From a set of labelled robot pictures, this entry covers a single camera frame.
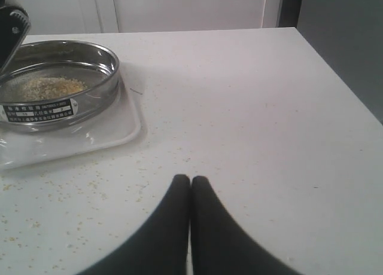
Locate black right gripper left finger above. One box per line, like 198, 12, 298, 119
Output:
81, 175, 191, 274

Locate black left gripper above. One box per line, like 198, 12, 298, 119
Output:
1, 0, 31, 69

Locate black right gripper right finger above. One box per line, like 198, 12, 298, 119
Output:
190, 176, 296, 274

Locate yellow grain pile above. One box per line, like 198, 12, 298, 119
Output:
18, 77, 87, 102

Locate round stainless steel sieve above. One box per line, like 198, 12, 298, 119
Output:
1, 40, 120, 133

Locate white cabinet doors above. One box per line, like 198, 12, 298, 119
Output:
17, 0, 281, 35

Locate white plastic tray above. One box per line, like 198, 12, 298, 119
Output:
1, 76, 141, 170

